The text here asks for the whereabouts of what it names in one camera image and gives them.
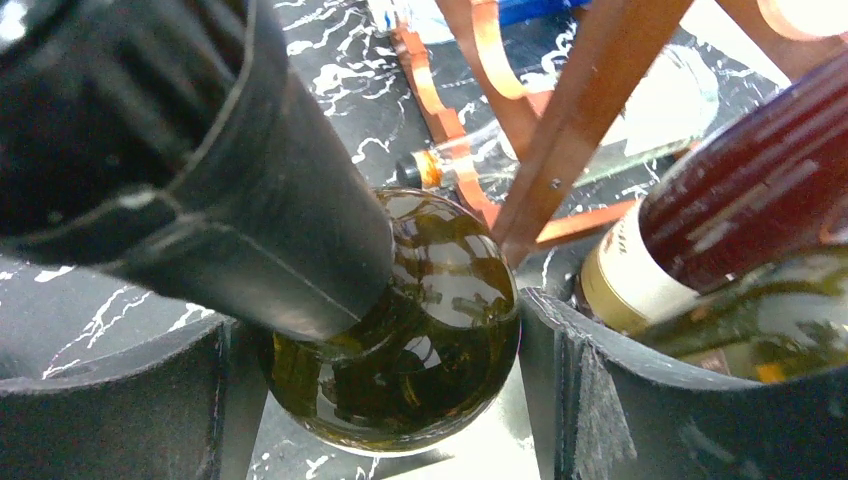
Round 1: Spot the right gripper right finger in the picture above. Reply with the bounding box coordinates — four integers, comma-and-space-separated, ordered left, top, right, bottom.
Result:
518, 288, 847, 479

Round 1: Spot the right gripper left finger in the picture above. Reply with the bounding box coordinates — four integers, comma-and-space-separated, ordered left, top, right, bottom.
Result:
1, 319, 268, 479

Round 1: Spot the green wine bottle brown label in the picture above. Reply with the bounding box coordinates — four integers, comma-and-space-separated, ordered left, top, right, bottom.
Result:
633, 245, 847, 383

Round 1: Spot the dark bottle cream label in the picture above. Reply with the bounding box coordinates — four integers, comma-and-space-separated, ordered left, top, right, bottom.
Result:
1, 1, 520, 456

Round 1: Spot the dark red wine bottle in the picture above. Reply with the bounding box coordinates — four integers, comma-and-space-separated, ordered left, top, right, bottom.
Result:
575, 53, 847, 334

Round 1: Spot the blue patterned bottle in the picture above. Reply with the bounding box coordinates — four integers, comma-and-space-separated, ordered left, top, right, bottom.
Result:
366, 0, 589, 45

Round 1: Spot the clear bottle white label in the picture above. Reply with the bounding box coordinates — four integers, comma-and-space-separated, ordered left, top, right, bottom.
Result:
396, 42, 720, 193

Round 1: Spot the brown wooden wine rack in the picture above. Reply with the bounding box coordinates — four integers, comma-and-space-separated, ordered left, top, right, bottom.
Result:
390, 1, 847, 267

